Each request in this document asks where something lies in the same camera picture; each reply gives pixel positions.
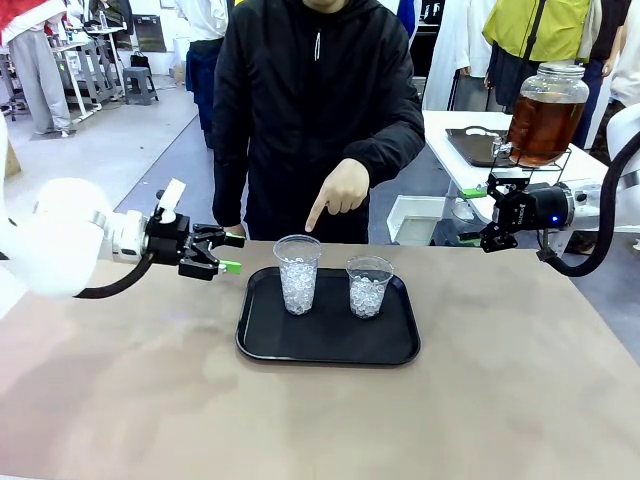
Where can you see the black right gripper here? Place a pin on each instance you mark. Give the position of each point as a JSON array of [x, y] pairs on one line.
[[537, 210]]

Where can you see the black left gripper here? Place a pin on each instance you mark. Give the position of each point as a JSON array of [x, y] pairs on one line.
[[166, 240]]

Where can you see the tall clear plastic iced cup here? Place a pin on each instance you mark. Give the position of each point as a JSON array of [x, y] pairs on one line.
[[297, 280]]

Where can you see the person's left forearm black sleeve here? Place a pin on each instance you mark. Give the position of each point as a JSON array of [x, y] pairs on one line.
[[395, 145]]

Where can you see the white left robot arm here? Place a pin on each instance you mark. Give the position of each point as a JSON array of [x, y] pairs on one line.
[[65, 235]]

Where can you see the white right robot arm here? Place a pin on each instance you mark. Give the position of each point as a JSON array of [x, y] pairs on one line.
[[587, 205]]

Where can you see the glass tea drink dispenser jar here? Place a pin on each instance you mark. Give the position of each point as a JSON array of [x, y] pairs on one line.
[[547, 120]]

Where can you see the short clear plastic iced cup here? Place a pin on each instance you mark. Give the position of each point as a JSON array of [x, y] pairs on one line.
[[369, 292]]

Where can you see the person's left hand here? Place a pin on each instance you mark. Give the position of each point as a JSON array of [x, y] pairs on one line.
[[345, 187]]

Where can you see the metal dispenser tap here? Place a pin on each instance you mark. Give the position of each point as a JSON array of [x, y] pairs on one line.
[[501, 149]]

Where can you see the dark brown serving tray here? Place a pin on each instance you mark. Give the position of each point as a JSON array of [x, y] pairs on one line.
[[470, 147]]

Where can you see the white plastic bin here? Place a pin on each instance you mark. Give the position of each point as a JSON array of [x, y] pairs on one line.
[[415, 220]]

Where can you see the black plastic serving tray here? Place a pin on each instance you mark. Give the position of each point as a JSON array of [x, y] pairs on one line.
[[327, 340]]

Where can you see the white hanging garment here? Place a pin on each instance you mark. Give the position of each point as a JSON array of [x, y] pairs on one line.
[[460, 50]]

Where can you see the person torso in black jacket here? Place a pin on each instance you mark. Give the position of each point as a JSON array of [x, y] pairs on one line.
[[300, 100]]

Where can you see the grey plastic stool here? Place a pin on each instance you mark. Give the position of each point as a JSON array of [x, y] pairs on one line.
[[140, 85]]

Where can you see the figure with navy apron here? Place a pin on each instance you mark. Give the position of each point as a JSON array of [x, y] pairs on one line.
[[205, 65]]

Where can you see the yellow-green jacket on mannequin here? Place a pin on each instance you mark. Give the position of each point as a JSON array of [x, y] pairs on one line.
[[540, 30]]

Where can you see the black bag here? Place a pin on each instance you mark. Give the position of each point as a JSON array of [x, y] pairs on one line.
[[140, 59]]

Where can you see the cardboard box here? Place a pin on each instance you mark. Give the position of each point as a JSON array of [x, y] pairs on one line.
[[11, 162]]

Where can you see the grey standing desk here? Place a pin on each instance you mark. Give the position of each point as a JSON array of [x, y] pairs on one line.
[[85, 60]]

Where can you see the bystander in grey trousers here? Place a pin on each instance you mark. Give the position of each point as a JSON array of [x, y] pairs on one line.
[[40, 75]]

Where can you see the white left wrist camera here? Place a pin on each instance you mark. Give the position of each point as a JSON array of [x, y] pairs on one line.
[[171, 197]]

